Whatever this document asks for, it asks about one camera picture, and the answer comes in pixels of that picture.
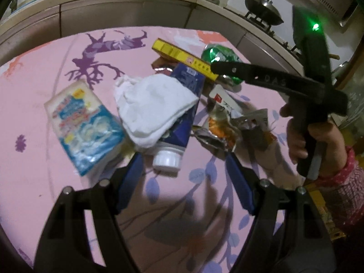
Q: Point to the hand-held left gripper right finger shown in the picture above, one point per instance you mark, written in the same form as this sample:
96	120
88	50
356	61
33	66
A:
237	179

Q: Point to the blue toothpaste tube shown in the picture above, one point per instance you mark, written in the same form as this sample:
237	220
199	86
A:
177	136

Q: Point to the pink printed tablecloth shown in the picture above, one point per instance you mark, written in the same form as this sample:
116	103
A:
42	204

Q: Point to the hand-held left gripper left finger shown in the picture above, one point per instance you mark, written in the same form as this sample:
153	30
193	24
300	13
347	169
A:
132	176

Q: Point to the white red-label packet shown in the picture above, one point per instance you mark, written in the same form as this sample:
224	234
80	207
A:
224	99

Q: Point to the kitchen counter with cabinets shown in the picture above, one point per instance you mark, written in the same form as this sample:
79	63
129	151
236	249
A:
113	14

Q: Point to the blue white tissue packet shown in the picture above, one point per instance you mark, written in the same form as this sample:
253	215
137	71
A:
82	125

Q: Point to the black gas stove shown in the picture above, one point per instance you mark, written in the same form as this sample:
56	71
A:
267	27

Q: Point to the yellow cardboard box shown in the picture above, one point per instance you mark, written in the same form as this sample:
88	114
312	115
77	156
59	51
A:
170	51

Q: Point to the person's right hand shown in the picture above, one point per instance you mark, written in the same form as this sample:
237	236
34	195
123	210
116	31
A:
332	145

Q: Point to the green plastic wrapper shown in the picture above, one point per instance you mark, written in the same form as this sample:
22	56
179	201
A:
219	52

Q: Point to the dark brown snack wrapper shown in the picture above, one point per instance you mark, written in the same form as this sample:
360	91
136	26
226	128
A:
162	65

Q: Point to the person's right forearm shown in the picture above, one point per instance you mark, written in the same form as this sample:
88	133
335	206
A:
349	187

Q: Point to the orange snack wrapper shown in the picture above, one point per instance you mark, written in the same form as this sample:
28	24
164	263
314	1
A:
219	128

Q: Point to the wok with steel lid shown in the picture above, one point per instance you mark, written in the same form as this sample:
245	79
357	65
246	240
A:
263	10

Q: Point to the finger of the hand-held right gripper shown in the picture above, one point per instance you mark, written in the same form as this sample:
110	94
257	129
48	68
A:
267	79

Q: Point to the silver wrapper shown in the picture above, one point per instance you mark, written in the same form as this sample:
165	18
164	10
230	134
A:
253	125

